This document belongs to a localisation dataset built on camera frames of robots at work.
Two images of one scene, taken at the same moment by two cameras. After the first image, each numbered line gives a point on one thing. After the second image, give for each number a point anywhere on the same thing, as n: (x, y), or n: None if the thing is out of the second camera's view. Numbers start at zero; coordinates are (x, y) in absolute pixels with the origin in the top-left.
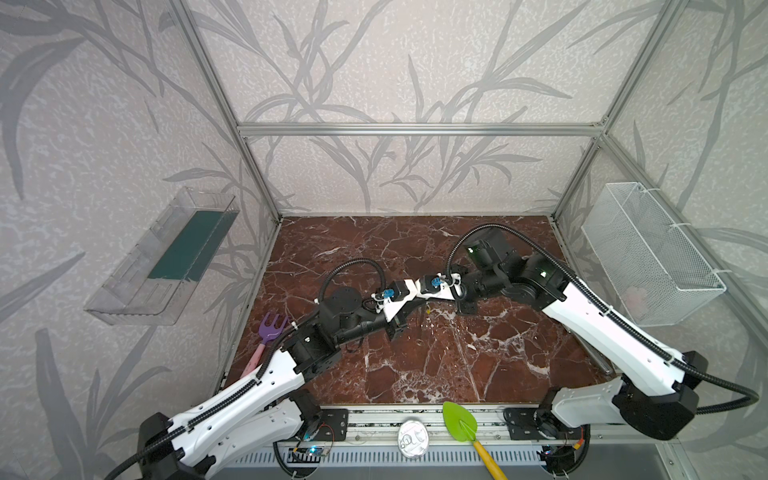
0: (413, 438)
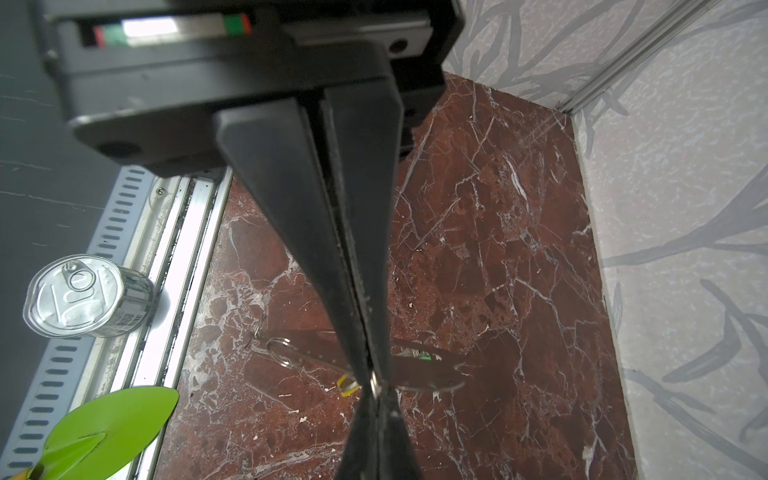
0: (85, 296)
